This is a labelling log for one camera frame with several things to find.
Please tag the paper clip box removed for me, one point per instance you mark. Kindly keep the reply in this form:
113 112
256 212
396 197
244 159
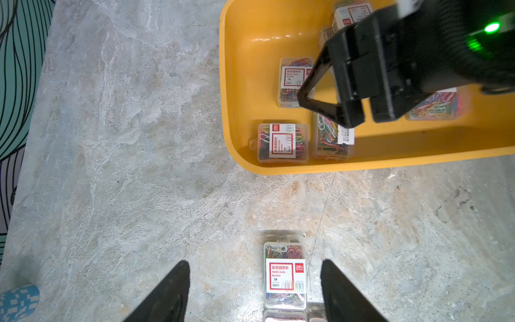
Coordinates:
317 319
284 316

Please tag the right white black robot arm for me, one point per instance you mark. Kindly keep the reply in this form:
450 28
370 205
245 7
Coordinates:
398 56

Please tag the yellow plastic storage tray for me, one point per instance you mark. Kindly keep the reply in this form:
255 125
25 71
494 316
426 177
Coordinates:
254 36

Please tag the paper clip box under stack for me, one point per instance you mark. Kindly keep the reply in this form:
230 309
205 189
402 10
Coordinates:
324 35

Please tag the paper clip box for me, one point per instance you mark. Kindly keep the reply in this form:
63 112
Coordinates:
443 105
285 276
324 35
281 143
350 12
293 73

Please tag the paper clip box barcode side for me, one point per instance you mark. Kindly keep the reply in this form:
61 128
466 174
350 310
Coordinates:
330 140

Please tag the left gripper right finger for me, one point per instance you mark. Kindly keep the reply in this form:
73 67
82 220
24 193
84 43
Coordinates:
342 300

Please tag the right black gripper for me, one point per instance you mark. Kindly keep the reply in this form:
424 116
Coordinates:
397 61

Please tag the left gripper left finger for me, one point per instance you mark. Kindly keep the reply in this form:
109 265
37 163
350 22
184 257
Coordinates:
168 301

